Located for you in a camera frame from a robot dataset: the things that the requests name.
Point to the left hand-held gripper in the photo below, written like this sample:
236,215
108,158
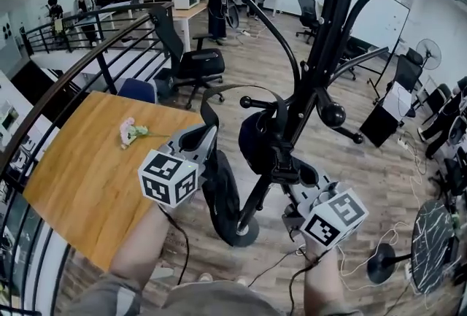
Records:
168,179

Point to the black metal coat rack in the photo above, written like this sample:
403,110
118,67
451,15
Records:
328,44

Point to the wooden table with white legs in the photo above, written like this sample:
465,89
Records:
91,179

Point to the black cabinet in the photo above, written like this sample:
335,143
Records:
379,126

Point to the pink artificial flower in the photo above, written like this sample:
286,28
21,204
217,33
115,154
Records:
127,130

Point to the white power strip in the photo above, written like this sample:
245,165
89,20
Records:
402,142

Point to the black high-back office chair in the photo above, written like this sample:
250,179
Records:
200,64

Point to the black low office chair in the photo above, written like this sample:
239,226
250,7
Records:
355,52

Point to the person's grey clothing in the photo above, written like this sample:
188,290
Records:
219,301

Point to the white box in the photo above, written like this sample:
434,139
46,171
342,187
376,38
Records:
397,103

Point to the black office chair with headrest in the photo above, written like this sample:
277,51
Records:
408,70

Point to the blue chair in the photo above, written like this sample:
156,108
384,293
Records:
136,90

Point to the light wooden table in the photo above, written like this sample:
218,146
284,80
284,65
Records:
189,13

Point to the person's right forearm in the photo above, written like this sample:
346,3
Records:
324,281

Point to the black bag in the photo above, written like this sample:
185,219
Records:
257,139

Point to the white rolling whiteboard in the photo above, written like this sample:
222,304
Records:
386,26

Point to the person's left forearm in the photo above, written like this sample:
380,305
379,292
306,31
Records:
140,245

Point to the person's shoe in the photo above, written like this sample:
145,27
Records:
205,277

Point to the black metal railing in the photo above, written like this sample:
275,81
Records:
73,70

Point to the black standing fan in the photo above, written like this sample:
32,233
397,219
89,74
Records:
428,53

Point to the black mesh office chair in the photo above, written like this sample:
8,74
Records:
308,11

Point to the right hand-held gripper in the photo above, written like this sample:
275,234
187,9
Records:
335,219

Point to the round black marble table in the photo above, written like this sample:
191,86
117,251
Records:
434,249

